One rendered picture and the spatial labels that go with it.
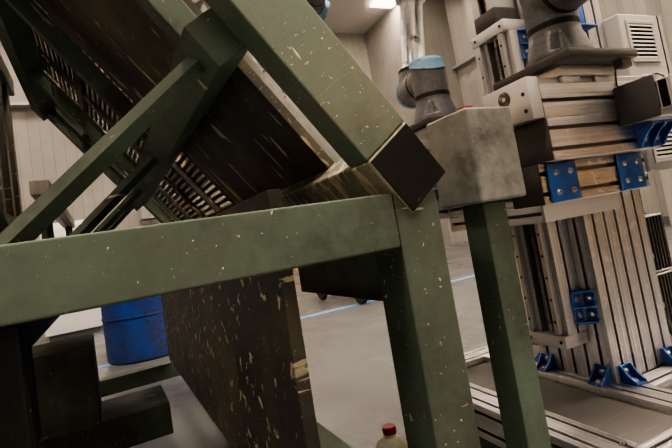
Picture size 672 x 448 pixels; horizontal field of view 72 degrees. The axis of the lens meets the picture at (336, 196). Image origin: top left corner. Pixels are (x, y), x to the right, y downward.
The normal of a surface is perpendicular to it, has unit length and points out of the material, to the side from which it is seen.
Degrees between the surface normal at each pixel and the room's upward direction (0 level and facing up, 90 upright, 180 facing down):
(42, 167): 90
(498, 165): 90
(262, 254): 90
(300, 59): 90
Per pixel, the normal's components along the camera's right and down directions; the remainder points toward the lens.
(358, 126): 0.44, -0.14
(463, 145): -0.88, 0.11
